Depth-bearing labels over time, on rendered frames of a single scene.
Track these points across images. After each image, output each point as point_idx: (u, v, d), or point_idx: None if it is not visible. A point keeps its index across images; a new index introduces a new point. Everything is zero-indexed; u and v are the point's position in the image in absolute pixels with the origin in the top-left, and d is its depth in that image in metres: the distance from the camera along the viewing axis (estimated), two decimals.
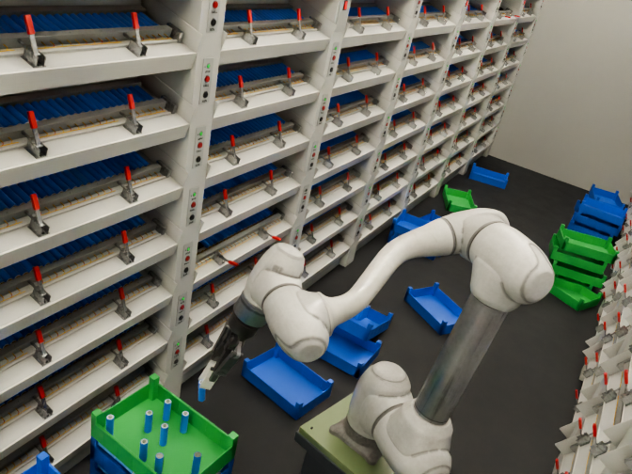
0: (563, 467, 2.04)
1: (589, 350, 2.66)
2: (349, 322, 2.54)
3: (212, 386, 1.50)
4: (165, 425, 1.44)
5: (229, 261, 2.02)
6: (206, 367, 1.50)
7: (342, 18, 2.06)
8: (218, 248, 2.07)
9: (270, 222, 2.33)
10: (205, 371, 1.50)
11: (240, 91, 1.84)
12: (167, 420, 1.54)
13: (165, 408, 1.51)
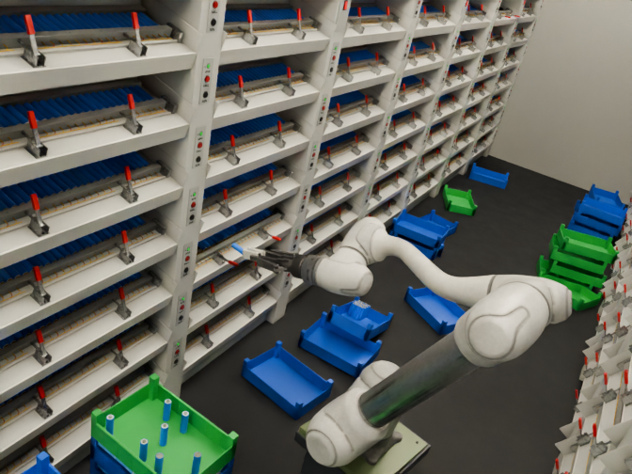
0: (563, 467, 2.04)
1: (589, 350, 2.66)
2: (349, 322, 2.54)
3: (252, 247, 1.93)
4: (165, 425, 1.44)
5: (229, 261, 2.02)
6: (255, 260, 1.91)
7: (342, 18, 2.06)
8: (218, 248, 2.07)
9: (270, 222, 2.33)
10: None
11: (240, 91, 1.84)
12: (167, 420, 1.54)
13: (165, 408, 1.51)
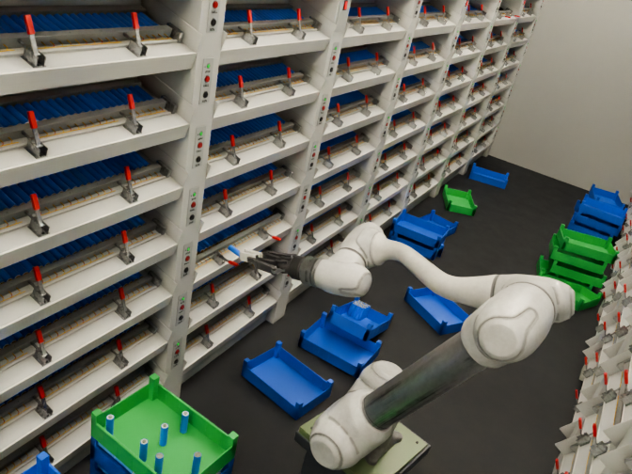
0: (563, 467, 2.04)
1: (589, 350, 2.66)
2: (349, 322, 2.54)
3: (248, 249, 1.92)
4: (165, 425, 1.44)
5: (229, 261, 2.02)
6: (252, 262, 1.89)
7: (342, 18, 2.06)
8: (218, 248, 2.07)
9: (270, 222, 2.33)
10: None
11: (240, 91, 1.84)
12: (231, 244, 1.94)
13: None
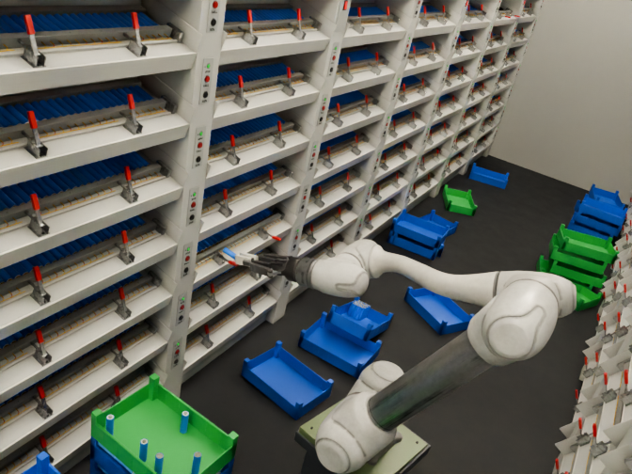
0: (563, 467, 2.04)
1: (589, 350, 2.66)
2: (349, 322, 2.54)
3: (244, 253, 1.90)
4: None
5: (229, 261, 2.02)
6: (247, 265, 1.88)
7: (342, 18, 2.06)
8: (218, 248, 2.07)
9: (270, 222, 2.33)
10: None
11: (240, 91, 1.84)
12: None
13: None
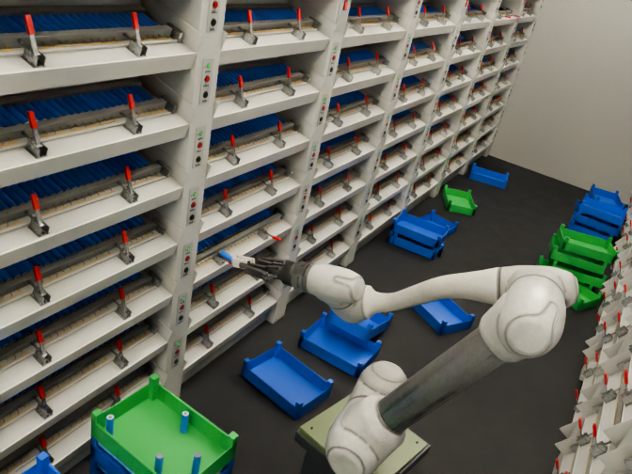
0: (563, 467, 2.04)
1: (589, 350, 2.66)
2: (349, 322, 2.54)
3: (241, 255, 1.89)
4: None
5: (229, 261, 2.02)
6: (244, 268, 1.86)
7: (342, 18, 2.06)
8: (218, 248, 2.07)
9: (270, 222, 2.33)
10: None
11: (240, 91, 1.84)
12: None
13: None
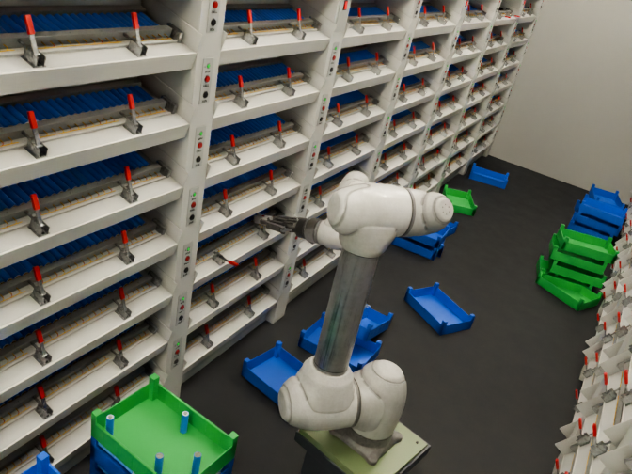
0: (563, 467, 2.04)
1: (589, 350, 2.66)
2: None
3: (257, 223, 2.24)
4: None
5: (229, 261, 2.02)
6: (266, 215, 2.24)
7: (342, 18, 2.06)
8: (215, 245, 2.07)
9: None
10: (263, 215, 2.24)
11: (240, 91, 1.84)
12: None
13: None
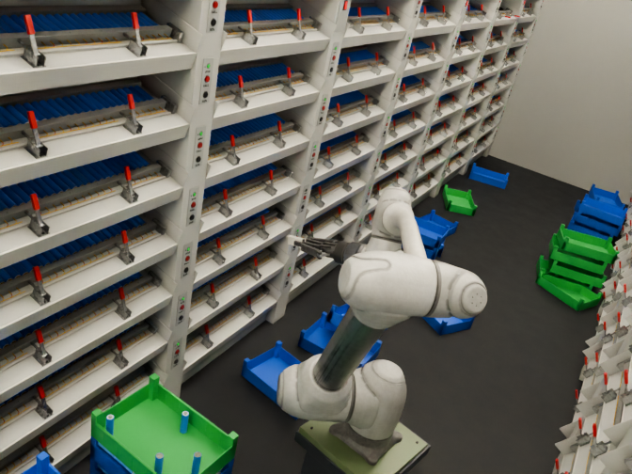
0: (563, 467, 2.04)
1: (589, 350, 2.66)
2: None
3: (290, 244, 2.04)
4: None
5: (217, 247, 2.03)
6: (299, 237, 2.03)
7: (342, 18, 2.06)
8: (214, 244, 2.07)
9: (266, 219, 2.34)
10: (295, 238, 2.03)
11: (240, 91, 1.84)
12: None
13: None
